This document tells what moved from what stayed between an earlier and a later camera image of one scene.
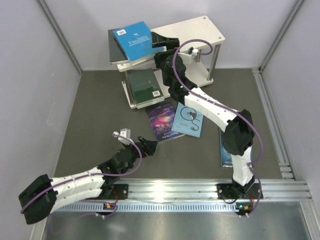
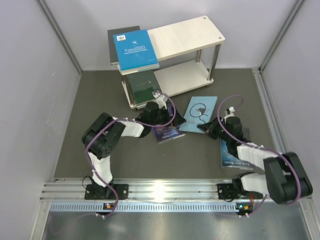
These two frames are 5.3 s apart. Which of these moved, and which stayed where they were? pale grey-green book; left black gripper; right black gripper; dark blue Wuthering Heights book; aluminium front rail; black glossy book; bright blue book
Moved: black glossy book; right black gripper; bright blue book; left black gripper
Stayed: pale grey-green book; dark blue Wuthering Heights book; aluminium front rail
